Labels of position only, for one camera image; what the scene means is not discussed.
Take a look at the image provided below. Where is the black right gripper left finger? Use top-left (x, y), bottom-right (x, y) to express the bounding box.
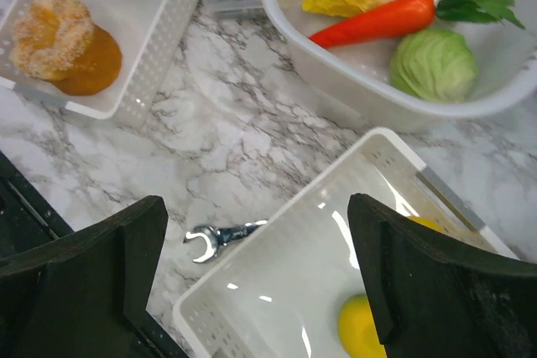
top-left (1, 195), bottom-right (168, 357)

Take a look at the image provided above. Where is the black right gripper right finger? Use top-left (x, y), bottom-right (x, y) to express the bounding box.
top-left (347, 194), bottom-right (536, 357)

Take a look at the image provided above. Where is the green lettuce toy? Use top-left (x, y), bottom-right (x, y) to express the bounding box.
top-left (389, 29), bottom-right (479, 103)

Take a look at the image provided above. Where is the orange bread slice toy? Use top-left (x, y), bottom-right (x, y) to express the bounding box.
top-left (9, 0), bottom-right (123, 96)

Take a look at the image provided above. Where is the red chili pepper toy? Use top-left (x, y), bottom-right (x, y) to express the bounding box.
top-left (309, 0), bottom-right (525, 49)

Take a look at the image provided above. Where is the yellow lemon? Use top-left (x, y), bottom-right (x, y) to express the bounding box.
top-left (408, 215), bottom-right (444, 233)

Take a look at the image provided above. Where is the silver combination wrench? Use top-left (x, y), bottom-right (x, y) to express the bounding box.
top-left (183, 220), bottom-right (269, 264)

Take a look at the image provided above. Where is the white perforated plastic basket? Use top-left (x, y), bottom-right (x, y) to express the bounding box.
top-left (173, 127), bottom-right (515, 357)

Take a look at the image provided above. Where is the large white plastic tub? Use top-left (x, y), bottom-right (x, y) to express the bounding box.
top-left (262, 0), bottom-right (536, 132)

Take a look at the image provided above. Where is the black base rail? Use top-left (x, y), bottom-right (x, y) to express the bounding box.
top-left (1, 155), bottom-right (187, 358)

